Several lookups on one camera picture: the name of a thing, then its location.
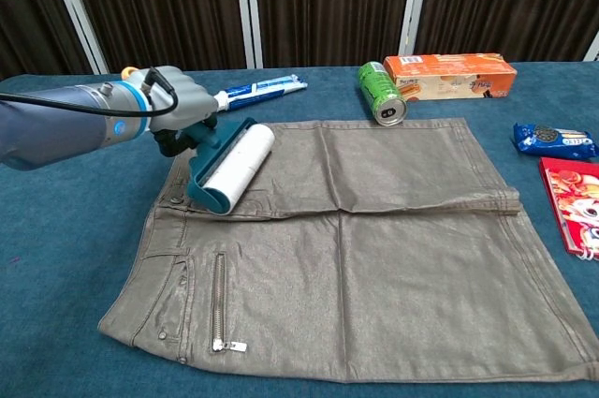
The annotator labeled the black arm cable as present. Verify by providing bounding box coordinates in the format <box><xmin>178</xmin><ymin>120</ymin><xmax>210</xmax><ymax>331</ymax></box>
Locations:
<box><xmin>0</xmin><ymin>66</ymin><xmax>180</xmax><ymax>119</ymax></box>

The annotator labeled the blue cookie packet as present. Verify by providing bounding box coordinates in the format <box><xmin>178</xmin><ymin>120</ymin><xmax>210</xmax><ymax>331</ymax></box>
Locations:
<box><xmin>510</xmin><ymin>122</ymin><xmax>599</xmax><ymax>159</ymax></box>

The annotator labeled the grey shiny skirt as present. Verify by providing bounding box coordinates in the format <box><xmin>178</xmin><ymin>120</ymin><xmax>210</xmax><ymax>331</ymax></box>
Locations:
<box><xmin>97</xmin><ymin>117</ymin><xmax>599</xmax><ymax>383</ymax></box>

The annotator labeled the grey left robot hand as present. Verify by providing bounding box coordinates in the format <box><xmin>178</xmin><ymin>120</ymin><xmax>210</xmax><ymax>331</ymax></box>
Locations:
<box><xmin>139</xmin><ymin>66</ymin><xmax>220</xmax><ymax>158</ymax></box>

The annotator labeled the white partition frame post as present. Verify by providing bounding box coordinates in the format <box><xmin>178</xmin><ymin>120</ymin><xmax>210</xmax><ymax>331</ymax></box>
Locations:
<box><xmin>582</xmin><ymin>32</ymin><xmax>599</xmax><ymax>63</ymax></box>
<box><xmin>232</xmin><ymin>0</ymin><xmax>264</xmax><ymax>70</ymax></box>
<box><xmin>398</xmin><ymin>0</ymin><xmax>433</xmax><ymax>65</ymax></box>
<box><xmin>41</xmin><ymin>0</ymin><xmax>110</xmax><ymax>76</ymax></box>

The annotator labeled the blue white toothpaste tube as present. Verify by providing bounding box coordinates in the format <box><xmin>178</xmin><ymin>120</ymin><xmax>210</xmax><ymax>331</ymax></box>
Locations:
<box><xmin>214</xmin><ymin>73</ymin><xmax>309</xmax><ymax>112</ymax></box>

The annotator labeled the green drink can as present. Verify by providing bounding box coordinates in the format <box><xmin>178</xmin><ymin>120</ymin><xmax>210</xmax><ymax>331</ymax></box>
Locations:
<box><xmin>358</xmin><ymin>61</ymin><xmax>408</xmax><ymax>128</ymax></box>

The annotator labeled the orange cardboard box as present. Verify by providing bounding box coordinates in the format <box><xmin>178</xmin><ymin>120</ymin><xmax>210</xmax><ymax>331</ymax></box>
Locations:
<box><xmin>383</xmin><ymin>52</ymin><xmax>519</xmax><ymax>102</ymax></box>

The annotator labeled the dark brown curtain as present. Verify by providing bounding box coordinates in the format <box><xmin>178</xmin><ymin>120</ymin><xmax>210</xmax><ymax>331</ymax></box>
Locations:
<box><xmin>0</xmin><ymin>0</ymin><xmax>599</xmax><ymax>81</ymax></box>

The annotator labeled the red spiral notebook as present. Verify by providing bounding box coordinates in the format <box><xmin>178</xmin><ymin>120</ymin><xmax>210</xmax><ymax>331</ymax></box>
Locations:
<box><xmin>538</xmin><ymin>156</ymin><xmax>599</xmax><ymax>260</ymax></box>

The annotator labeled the teal lint roller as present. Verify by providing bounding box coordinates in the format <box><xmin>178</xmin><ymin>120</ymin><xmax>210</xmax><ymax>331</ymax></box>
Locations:
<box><xmin>121</xmin><ymin>66</ymin><xmax>276</xmax><ymax>217</ymax></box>

